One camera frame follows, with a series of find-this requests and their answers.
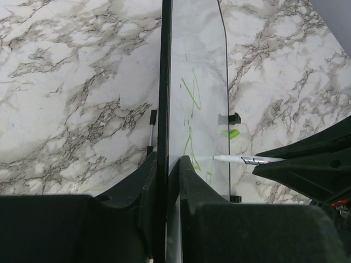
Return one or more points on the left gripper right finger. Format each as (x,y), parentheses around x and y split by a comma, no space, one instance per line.
(216,230)

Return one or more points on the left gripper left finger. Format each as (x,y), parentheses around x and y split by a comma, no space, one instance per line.
(114,226)

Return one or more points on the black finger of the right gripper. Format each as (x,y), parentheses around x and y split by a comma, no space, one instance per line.
(317,167)

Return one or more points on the white marker pen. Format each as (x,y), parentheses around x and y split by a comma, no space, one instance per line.
(248,160)

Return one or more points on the green marker cap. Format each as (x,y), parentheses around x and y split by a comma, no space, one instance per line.
(230,134)

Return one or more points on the white whiteboard black frame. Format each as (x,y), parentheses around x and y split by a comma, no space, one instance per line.
(193,109)

